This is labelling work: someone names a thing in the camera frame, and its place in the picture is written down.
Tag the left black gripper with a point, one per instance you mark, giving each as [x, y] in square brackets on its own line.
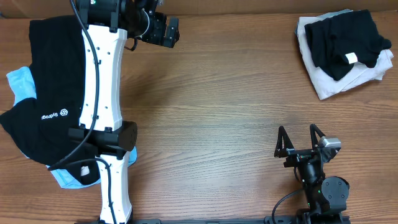
[169, 32]

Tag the cardboard back panel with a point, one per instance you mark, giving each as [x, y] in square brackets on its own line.
[51, 8]

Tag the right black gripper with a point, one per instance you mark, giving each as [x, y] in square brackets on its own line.
[287, 148]

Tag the black t-shirt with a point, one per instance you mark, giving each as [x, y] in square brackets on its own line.
[337, 43]

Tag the light blue garment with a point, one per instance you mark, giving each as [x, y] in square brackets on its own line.
[23, 87]

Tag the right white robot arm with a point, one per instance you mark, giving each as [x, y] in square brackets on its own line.
[326, 196]

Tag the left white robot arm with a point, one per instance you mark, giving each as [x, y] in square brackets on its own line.
[106, 26]

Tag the black logo garment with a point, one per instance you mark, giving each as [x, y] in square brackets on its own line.
[39, 127]

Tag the white folded shirt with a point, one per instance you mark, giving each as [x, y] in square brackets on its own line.
[325, 86]

